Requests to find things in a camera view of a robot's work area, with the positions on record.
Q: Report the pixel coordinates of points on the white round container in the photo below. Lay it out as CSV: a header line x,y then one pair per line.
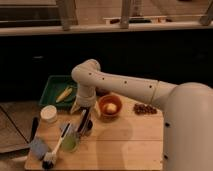
x,y
49,113

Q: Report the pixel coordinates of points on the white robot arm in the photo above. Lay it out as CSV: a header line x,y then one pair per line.
x,y
187,110

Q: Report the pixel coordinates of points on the orange bowl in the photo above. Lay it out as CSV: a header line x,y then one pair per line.
x,y
109,99

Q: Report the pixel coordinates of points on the green transparent cup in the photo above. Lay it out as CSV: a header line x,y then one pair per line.
x,y
71,140

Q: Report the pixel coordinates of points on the yellow corn cob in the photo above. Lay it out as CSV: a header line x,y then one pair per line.
x,y
64,94

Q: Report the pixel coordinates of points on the yellow round fruit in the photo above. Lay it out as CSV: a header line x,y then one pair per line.
x,y
110,108

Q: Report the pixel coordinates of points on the green plastic tray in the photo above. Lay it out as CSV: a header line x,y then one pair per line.
x,y
55,85

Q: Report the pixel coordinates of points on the brown grape cluster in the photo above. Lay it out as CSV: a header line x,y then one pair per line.
x,y
142,109

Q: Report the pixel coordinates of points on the white handled dish brush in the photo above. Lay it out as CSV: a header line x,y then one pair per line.
x,y
50,158

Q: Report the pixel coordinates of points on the black handled tool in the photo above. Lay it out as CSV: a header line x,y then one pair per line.
x,y
34,128

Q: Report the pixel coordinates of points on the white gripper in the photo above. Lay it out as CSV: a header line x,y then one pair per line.
x,y
85,97

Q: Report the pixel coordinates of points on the wooden window frame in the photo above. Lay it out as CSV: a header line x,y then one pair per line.
x,y
39,17

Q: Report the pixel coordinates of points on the small metal cup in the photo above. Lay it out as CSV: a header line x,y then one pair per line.
x,y
88,128

